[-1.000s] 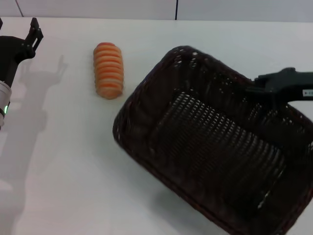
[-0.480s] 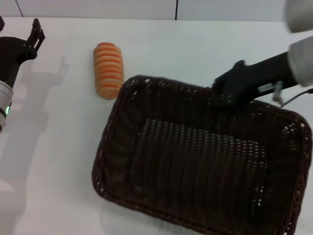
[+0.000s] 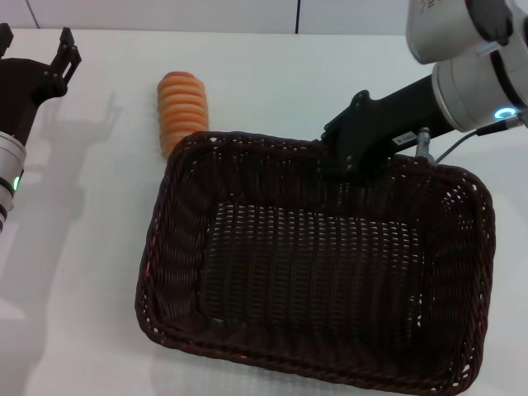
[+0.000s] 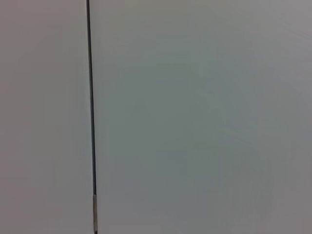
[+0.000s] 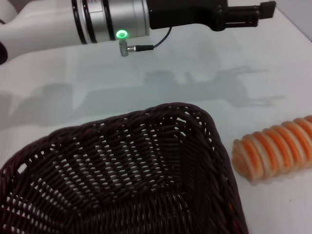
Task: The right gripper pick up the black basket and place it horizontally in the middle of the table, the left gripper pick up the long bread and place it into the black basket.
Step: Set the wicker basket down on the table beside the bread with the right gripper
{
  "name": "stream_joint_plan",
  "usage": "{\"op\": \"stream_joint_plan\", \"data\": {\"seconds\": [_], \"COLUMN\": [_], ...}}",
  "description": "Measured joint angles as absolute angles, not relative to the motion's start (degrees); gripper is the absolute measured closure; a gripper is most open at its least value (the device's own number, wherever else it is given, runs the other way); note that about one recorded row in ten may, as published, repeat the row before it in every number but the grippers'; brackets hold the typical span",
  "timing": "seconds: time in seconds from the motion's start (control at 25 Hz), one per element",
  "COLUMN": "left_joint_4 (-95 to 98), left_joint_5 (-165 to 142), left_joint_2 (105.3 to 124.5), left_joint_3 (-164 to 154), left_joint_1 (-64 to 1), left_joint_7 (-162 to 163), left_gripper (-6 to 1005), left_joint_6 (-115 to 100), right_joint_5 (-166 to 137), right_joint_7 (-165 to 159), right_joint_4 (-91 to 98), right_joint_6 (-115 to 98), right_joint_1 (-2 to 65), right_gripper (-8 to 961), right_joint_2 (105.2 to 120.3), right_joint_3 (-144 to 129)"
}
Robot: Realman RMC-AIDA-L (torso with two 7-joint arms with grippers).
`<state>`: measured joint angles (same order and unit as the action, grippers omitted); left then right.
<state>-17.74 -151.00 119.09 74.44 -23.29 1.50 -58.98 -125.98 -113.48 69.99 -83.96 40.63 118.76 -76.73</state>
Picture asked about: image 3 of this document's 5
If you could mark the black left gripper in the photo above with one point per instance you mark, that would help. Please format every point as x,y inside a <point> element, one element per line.
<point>22,88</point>

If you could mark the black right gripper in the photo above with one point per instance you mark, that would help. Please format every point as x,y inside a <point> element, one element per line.
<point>396,119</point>

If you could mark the black woven wicker basket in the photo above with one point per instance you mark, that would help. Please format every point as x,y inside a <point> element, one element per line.
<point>313,268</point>

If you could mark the sliced orange striped bread loaf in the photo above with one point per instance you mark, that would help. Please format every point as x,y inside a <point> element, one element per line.
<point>181,103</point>

